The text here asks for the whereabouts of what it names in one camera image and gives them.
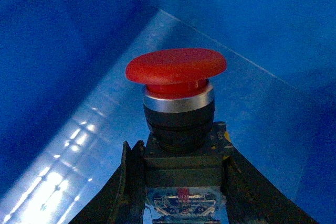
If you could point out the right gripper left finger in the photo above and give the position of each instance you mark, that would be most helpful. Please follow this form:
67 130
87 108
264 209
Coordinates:
122 198

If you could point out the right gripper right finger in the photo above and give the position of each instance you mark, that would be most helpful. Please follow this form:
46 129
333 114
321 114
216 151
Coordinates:
252 198

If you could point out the red mushroom button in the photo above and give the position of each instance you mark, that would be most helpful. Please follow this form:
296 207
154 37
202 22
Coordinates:
183 161

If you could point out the large blue bin right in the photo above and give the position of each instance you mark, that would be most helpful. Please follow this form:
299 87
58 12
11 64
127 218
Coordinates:
67 108

